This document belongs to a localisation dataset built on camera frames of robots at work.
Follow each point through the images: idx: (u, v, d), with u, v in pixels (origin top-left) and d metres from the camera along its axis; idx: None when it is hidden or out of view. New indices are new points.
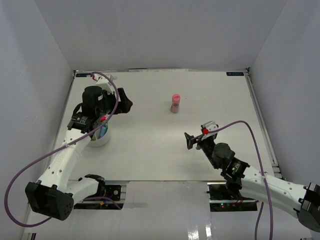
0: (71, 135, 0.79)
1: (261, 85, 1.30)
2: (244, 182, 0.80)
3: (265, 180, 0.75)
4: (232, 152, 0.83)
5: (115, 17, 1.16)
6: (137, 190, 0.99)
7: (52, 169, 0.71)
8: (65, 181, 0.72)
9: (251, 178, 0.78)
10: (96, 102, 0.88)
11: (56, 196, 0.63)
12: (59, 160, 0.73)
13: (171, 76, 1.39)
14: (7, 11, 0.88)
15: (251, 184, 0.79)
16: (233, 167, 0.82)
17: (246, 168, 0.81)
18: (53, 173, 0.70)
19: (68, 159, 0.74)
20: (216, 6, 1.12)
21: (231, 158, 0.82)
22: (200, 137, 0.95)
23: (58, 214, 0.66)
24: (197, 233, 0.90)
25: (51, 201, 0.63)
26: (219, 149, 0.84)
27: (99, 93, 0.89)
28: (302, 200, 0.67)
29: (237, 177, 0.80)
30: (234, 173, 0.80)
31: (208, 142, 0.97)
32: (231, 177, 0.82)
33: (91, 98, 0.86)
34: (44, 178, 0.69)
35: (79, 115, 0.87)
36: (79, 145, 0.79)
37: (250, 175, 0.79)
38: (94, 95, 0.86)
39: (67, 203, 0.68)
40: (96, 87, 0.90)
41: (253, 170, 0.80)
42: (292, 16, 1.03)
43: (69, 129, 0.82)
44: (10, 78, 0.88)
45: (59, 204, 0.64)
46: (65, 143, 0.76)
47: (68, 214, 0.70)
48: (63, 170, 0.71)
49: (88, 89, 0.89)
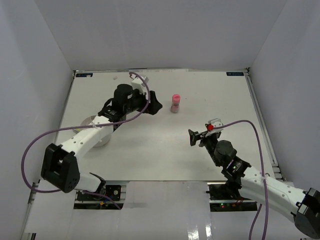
0: (98, 120, 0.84)
1: (261, 85, 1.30)
2: (244, 181, 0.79)
3: (264, 181, 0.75)
4: (234, 150, 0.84)
5: (115, 17, 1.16)
6: (137, 190, 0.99)
7: (74, 139, 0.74)
8: (80, 155, 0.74)
9: (251, 178, 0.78)
10: (125, 100, 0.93)
11: (71, 163, 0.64)
12: (83, 134, 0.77)
13: (171, 76, 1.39)
14: (7, 11, 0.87)
15: (251, 184, 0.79)
16: (235, 166, 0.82)
17: (246, 168, 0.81)
18: (74, 142, 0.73)
19: (91, 137, 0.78)
20: (216, 6, 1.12)
21: (232, 156, 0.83)
22: (205, 133, 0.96)
23: (63, 182, 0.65)
24: (197, 234, 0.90)
25: (65, 166, 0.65)
26: (221, 146, 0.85)
27: (130, 93, 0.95)
28: (299, 204, 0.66)
29: (237, 176, 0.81)
30: (235, 171, 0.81)
31: (212, 140, 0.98)
32: (231, 176, 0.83)
33: (121, 96, 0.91)
34: (65, 143, 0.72)
35: (108, 108, 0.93)
36: (103, 131, 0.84)
37: (250, 175, 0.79)
38: (125, 93, 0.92)
39: (75, 177, 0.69)
40: (129, 87, 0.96)
41: (253, 171, 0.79)
42: (292, 16, 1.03)
43: (99, 115, 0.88)
44: (10, 78, 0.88)
45: (69, 172, 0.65)
46: (93, 123, 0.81)
47: (70, 190, 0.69)
48: (82, 144, 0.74)
49: (121, 87, 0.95)
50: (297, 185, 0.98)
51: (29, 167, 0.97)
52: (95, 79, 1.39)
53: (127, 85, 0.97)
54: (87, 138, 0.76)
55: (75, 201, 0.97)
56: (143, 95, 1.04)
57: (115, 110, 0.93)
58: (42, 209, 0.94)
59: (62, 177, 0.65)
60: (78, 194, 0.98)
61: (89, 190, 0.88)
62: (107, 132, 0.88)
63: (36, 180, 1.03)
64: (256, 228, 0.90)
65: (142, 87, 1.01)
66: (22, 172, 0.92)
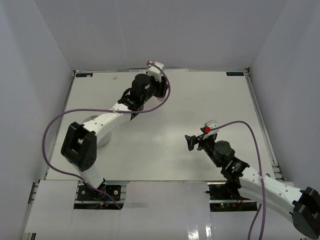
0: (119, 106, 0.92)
1: (261, 86, 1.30)
2: (243, 181, 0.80)
3: (261, 180, 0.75)
4: (232, 150, 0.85)
5: (115, 17, 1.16)
6: (137, 190, 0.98)
7: (96, 122, 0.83)
8: (99, 136, 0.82)
9: (249, 178, 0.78)
10: (144, 90, 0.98)
11: (91, 141, 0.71)
12: (104, 117, 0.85)
13: (171, 76, 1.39)
14: (8, 11, 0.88)
15: (249, 184, 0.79)
16: (234, 166, 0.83)
17: (245, 168, 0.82)
18: (96, 123, 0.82)
19: (110, 121, 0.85)
20: (216, 6, 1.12)
21: (230, 155, 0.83)
22: (203, 134, 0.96)
23: (82, 158, 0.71)
24: (197, 234, 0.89)
25: (85, 143, 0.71)
26: (220, 146, 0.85)
27: (148, 84, 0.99)
28: (296, 202, 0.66)
29: (236, 176, 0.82)
30: (234, 172, 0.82)
31: (209, 142, 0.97)
32: (230, 176, 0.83)
33: (139, 87, 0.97)
34: (88, 124, 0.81)
35: (127, 97, 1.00)
36: (122, 117, 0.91)
37: (248, 174, 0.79)
38: (144, 84, 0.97)
39: (91, 156, 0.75)
40: (148, 78, 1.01)
41: (252, 170, 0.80)
42: (292, 16, 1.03)
43: (118, 103, 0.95)
44: (10, 78, 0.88)
45: (89, 150, 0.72)
46: (114, 109, 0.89)
47: (85, 168, 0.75)
48: (103, 126, 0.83)
49: (141, 78, 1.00)
50: (297, 185, 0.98)
51: (29, 166, 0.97)
52: (95, 79, 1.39)
53: (146, 76, 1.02)
54: (107, 121, 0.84)
55: (75, 201, 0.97)
56: (160, 81, 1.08)
57: (134, 99, 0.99)
58: (42, 208, 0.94)
59: (81, 154, 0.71)
60: (78, 194, 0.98)
61: (92, 186, 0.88)
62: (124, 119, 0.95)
63: (36, 180, 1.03)
64: (255, 229, 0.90)
65: (159, 75, 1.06)
66: (21, 172, 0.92)
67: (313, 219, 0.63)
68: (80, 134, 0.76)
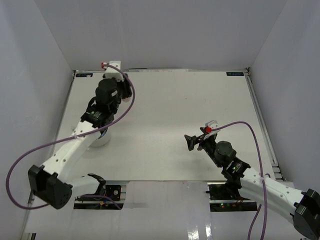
0: (81, 128, 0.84)
1: (261, 86, 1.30)
2: (244, 181, 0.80)
3: (263, 181, 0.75)
4: (233, 150, 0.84)
5: (115, 17, 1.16)
6: (137, 190, 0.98)
7: (58, 157, 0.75)
8: (66, 170, 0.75)
9: (250, 179, 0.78)
10: (109, 98, 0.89)
11: (55, 185, 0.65)
12: (65, 149, 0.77)
13: (171, 76, 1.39)
14: (8, 11, 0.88)
15: (250, 185, 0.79)
16: (234, 166, 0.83)
17: (246, 169, 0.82)
18: (57, 160, 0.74)
19: (74, 151, 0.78)
20: (216, 6, 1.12)
21: (231, 156, 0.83)
22: (204, 134, 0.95)
23: (54, 201, 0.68)
24: (197, 234, 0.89)
25: (50, 189, 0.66)
26: (221, 147, 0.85)
27: (114, 91, 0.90)
28: (297, 204, 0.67)
29: (237, 176, 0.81)
30: (235, 172, 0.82)
31: (210, 142, 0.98)
32: (231, 177, 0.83)
33: (104, 97, 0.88)
34: (48, 162, 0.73)
35: (93, 109, 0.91)
36: (87, 139, 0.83)
37: (249, 175, 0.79)
38: (108, 91, 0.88)
39: (65, 193, 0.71)
40: (112, 84, 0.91)
41: (253, 171, 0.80)
42: (292, 16, 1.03)
43: (81, 121, 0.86)
44: (10, 78, 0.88)
45: (56, 194, 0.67)
46: (75, 134, 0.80)
47: (62, 205, 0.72)
48: (66, 159, 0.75)
49: (104, 84, 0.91)
50: (297, 185, 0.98)
51: (29, 167, 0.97)
52: (95, 79, 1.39)
53: (109, 81, 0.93)
54: (70, 153, 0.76)
55: (76, 201, 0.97)
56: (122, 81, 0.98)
57: (100, 110, 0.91)
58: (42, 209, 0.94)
59: (51, 199, 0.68)
60: None
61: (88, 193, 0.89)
62: (93, 138, 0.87)
63: None
64: (255, 228, 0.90)
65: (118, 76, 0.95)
66: (21, 172, 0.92)
67: (314, 221, 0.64)
68: (42, 177, 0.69)
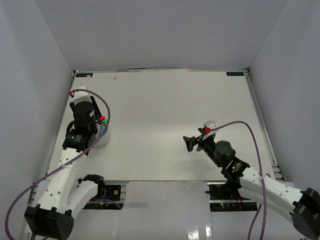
0: (67, 155, 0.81)
1: (261, 86, 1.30)
2: (243, 181, 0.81)
3: (262, 181, 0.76)
4: (233, 150, 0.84)
5: (115, 17, 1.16)
6: (137, 190, 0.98)
7: (51, 192, 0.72)
8: (64, 203, 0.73)
9: (250, 178, 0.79)
10: (88, 119, 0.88)
11: (57, 219, 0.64)
12: (56, 181, 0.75)
13: (171, 76, 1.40)
14: (7, 11, 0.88)
15: (250, 184, 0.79)
16: (234, 166, 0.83)
17: (246, 168, 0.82)
18: (51, 195, 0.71)
19: (66, 180, 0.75)
20: (216, 6, 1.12)
21: (231, 155, 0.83)
22: (202, 134, 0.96)
23: (58, 235, 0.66)
24: (197, 234, 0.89)
25: (52, 224, 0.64)
26: (221, 146, 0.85)
27: (91, 110, 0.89)
28: (296, 203, 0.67)
29: (236, 176, 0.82)
30: (234, 171, 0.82)
31: (209, 142, 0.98)
32: (230, 177, 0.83)
33: (83, 118, 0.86)
34: (43, 200, 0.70)
35: (73, 133, 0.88)
36: (76, 165, 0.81)
37: (249, 174, 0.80)
38: (86, 112, 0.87)
39: (68, 223, 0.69)
40: (88, 104, 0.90)
41: (252, 171, 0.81)
42: (292, 16, 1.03)
43: (64, 148, 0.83)
44: (10, 77, 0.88)
45: (59, 228, 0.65)
46: (62, 163, 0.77)
47: (68, 235, 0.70)
48: (61, 192, 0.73)
49: (80, 107, 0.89)
50: (297, 185, 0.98)
51: (29, 167, 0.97)
52: (95, 79, 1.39)
53: (85, 103, 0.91)
54: (62, 184, 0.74)
55: None
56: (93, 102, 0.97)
57: (81, 133, 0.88)
58: None
59: (55, 232, 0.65)
60: None
61: (90, 198, 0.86)
62: (80, 163, 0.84)
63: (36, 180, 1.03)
64: (255, 228, 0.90)
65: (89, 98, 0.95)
66: (21, 172, 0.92)
67: (314, 220, 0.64)
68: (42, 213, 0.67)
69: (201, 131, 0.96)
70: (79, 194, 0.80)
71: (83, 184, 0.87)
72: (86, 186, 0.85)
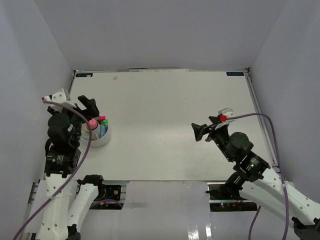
0: (53, 183, 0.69)
1: (262, 85, 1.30)
2: (260, 183, 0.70)
3: (285, 190, 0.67)
4: (250, 143, 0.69)
5: (115, 18, 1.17)
6: (137, 190, 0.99)
7: (48, 226, 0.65)
8: (66, 229, 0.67)
9: (270, 183, 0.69)
10: (67, 135, 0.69)
11: None
12: (50, 213, 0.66)
13: (171, 76, 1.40)
14: (7, 11, 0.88)
15: (268, 188, 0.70)
16: (251, 162, 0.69)
17: (265, 170, 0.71)
18: (48, 228, 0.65)
19: (60, 209, 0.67)
20: (215, 6, 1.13)
21: (248, 150, 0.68)
22: (215, 122, 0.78)
23: None
24: (197, 234, 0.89)
25: None
26: (236, 138, 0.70)
27: (69, 125, 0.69)
28: (317, 220, 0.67)
29: (251, 174, 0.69)
30: (250, 169, 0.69)
31: (222, 133, 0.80)
32: (245, 174, 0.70)
33: (60, 138, 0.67)
34: (41, 235, 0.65)
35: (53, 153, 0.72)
36: (66, 189, 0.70)
37: (270, 178, 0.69)
38: (64, 128, 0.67)
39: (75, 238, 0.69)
40: (65, 117, 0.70)
41: (273, 174, 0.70)
42: (292, 16, 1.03)
43: (48, 175, 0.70)
44: (10, 77, 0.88)
45: None
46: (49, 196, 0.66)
47: None
48: (57, 223, 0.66)
49: (52, 122, 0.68)
50: (296, 185, 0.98)
51: (29, 167, 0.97)
52: (95, 79, 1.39)
53: (59, 115, 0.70)
54: (57, 214, 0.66)
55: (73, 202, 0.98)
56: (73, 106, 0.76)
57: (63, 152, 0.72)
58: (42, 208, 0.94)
59: None
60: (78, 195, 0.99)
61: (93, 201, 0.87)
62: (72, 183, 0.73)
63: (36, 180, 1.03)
64: (255, 228, 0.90)
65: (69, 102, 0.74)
66: (21, 172, 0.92)
67: None
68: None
69: (215, 119, 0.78)
70: (79, 204, 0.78)
71: (82, 189, 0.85)
72: (86, 191, 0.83)
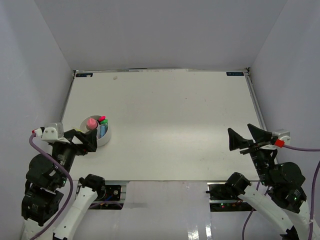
0: (30, 226, 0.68)
1: (262, 85, 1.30)
2: (290, 212, 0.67)
3: (311, 225, 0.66)
4: (301, 177, 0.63)
5: (115, 18, 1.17)
6: (137, 190, 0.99)
7: None
8: None
9: (301, 216, 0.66)
10: (49, 180, 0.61)
11: None
12: None
13: (171, 76, 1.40)
14: (7, 10, 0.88)
15: (294, 217, 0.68)
16: (294, 195, 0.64)
17: (302, 203, 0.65)
18: None
19: None
20: (215, 6, 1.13)
21: (296, 183, 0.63)
22: (265, 140, 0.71)
23: None
24: (197, 234, 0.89)
25: None
26: (287, 169, 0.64)
27: (53, 168, 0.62)
28: None
29: (289, 204, 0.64)
30: (291, 200, 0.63)
31: (265, 153, 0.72)
32: (283, 203, 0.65)
33: (40, 183, 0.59)
34: None
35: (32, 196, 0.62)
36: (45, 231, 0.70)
37: (302, 211, 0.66)
38: (44, 174, 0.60)
39: None
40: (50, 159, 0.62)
41: (306, 206, 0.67)
42: (292, 15, 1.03)
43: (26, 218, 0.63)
44: (10, 77, 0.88)
45: None
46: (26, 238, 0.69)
47: None
48: None
49: (35, 165, 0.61)
50: None
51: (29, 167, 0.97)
52: (95, 79, 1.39)
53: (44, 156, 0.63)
54: None
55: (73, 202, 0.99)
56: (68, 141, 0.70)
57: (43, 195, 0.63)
58: None
59: None
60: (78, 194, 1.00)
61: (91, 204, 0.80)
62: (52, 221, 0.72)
63: None
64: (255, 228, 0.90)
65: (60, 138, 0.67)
66: (21, 172, 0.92)
67: None
68: None
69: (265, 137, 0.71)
70: (73, 214, 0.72)
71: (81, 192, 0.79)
72: (84, 198, 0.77)
